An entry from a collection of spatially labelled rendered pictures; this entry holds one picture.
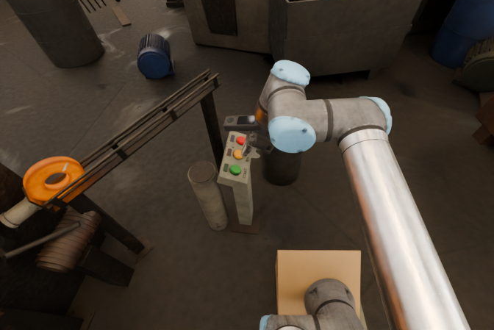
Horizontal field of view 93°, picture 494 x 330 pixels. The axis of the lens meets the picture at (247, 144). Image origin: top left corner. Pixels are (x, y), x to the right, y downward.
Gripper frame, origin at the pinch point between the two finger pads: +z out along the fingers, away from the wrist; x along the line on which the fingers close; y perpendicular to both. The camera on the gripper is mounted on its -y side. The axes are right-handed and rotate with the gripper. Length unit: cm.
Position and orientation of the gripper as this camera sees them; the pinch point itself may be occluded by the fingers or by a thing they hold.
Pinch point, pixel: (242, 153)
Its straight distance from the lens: 81.2
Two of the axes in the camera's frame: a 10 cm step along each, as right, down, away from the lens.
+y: 9.5, 2.7, 1.5
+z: -2.8, 5.8, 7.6
